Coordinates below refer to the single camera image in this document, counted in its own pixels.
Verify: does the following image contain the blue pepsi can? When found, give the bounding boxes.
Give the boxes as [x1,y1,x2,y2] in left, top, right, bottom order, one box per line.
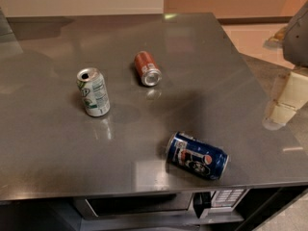
[166,132,229,180]

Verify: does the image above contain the red soda can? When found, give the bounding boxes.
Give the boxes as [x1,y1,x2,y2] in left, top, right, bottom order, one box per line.
[134,51,162,87]

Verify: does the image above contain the silver microwave oven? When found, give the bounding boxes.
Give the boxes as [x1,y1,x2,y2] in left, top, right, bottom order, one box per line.
[73,189,248,219]

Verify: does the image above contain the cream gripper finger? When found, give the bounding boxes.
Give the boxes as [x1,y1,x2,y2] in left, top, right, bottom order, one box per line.
[263,68,308,130]

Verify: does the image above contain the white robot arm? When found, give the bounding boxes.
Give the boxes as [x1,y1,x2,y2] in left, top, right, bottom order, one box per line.
[263,1,308,130]

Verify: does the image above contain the white green soda can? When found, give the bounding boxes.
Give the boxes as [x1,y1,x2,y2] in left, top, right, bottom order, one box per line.
[77,67,110,117]

